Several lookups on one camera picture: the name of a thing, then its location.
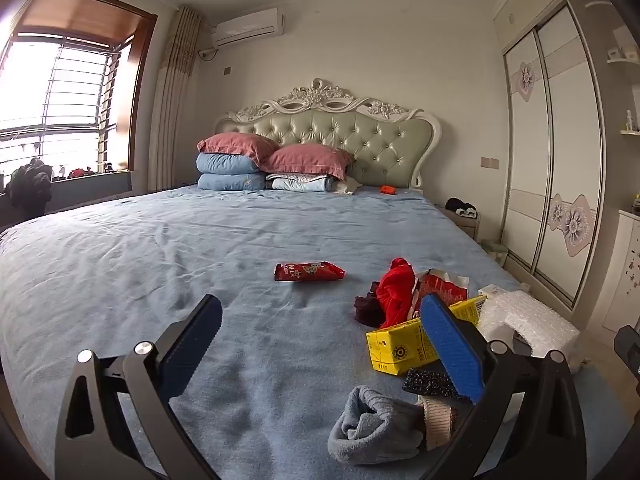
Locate black sponge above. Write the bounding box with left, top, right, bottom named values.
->
left=401, top=360, right=468, bottom=402

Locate beige curtain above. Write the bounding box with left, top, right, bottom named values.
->
left=148, top=6, right=203, bottom=193

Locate white bubble wrap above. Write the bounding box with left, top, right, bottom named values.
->
left=475, top=290, right=581, bottom=361

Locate black white cloth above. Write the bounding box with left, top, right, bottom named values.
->
left=445, top=197, right=478, bottom=218

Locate yellow drink carton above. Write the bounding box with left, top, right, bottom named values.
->
left=366, top=295, right=488, bottom=377

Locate red candy packet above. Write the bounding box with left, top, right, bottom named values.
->
left=273, top=261, right=346, bottom=284

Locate dark jacket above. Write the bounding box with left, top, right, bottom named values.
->
left=5, top=157, right=53, bottom=208

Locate tufted cream headboard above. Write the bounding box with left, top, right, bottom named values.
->
left=215, top=78, right=443, bottom=191

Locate white air conditioner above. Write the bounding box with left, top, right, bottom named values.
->
left=210, top=7, right=284, bottom=48

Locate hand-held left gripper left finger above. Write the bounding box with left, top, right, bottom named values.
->
left=54, top=294, right=223, bottom=480

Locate white floral wardrobe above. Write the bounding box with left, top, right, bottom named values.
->
left=492, top=0, right=640, bottom=311

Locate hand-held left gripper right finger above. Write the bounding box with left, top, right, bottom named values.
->
left=419, top=292, right=588, bottom=480

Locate wooden nightstand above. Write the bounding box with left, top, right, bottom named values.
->
left=435, top=202, right=483, bottom=243

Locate white low cabinet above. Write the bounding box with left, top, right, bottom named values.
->
left=602, top=207, right=640, bottom=333

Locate dark maroon cloth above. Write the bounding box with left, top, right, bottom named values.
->
left=354, top=282, right=386, bottom=325

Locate pink pillow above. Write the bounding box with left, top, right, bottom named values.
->
left=196, top=132, right=281, bottom=167
left=260, top=143, right=355, bottom=181

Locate red white snack bag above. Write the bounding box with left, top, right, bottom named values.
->
left=412, top=268, right=470, bottom=318

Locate folded blue quilt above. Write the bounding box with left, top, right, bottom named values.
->
left=197, top=173, right=268, bottom=192
left=196, top=152, right=261, bottom=177

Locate bed with blue sheet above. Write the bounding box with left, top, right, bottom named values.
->
left=0, top=180, right=531, bottom=480

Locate red cloth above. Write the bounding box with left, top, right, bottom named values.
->
left=376, top=257, right=418, bottom=331

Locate pink ribbed sock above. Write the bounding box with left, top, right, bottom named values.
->
left=417, top=395, right=458, bottom=451

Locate folded pale blanket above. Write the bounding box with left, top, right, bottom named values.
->
left=266, top=173, right=361, bottom=195

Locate barred window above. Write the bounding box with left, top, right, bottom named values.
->
left=0, top=0, right=158, bottom=211

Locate grey sock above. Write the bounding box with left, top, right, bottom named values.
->
left=327, top=385, right=426, bottom=466

